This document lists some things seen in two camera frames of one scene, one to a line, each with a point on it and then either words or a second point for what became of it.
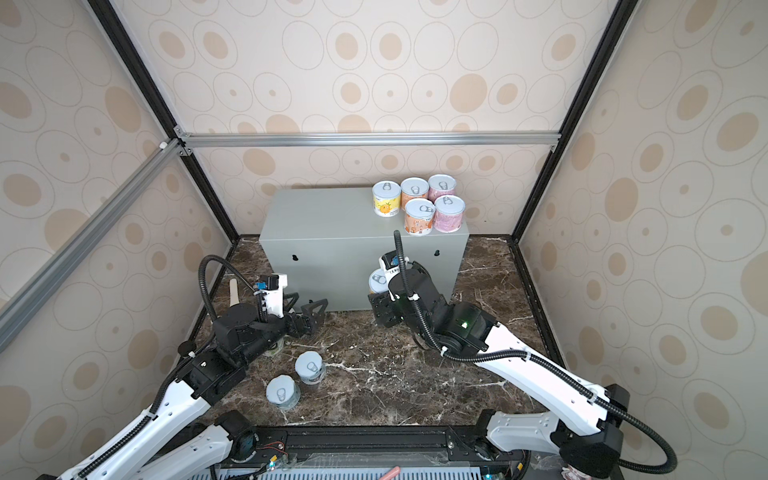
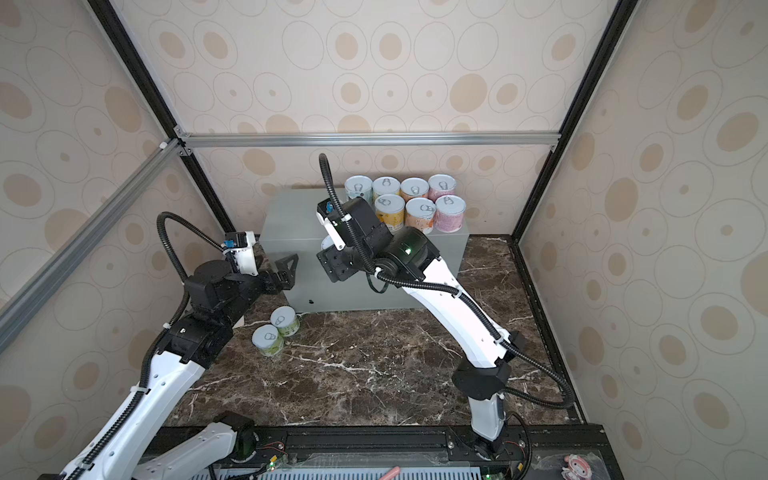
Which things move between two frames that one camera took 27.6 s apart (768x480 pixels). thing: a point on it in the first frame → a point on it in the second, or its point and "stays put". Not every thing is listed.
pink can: x=448 y=213 stays put
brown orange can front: x=419 y=215 stays put
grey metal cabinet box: x=329 y=241 stays put
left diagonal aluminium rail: x=17 y=309 stays put
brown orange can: x=413 y=188 stays put
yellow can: x=386 y=198 stays put
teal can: x=283 y=392 → x=327 y=242
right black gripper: x=380 y=306 → x=329 y=261
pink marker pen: x=392 y=473 stays put
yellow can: x=378 y=281 → x=390 y=210
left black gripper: x=310 y=322 → x=287 y=277
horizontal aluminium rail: x=188 y=140 stays put
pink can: x=440 y=185 stays put
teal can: x=310 y=367 → x=359 y=186
